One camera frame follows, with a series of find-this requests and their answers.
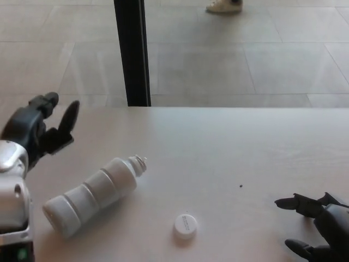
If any black vertical frame post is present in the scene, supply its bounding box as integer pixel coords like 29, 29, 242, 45
113, 0, 152, 107

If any white sneaker shoe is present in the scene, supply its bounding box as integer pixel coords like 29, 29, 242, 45
206, 0, 243, 14

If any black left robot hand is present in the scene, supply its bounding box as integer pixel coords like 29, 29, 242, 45
0, 92, 81, 173

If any white screw bottle cap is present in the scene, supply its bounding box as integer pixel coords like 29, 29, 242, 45
172, 214, 198, 240

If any white plastic bottle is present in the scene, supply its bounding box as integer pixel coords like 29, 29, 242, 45
42, 154, 148, 240

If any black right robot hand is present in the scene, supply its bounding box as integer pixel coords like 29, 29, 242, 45
274, 192, 349, 262

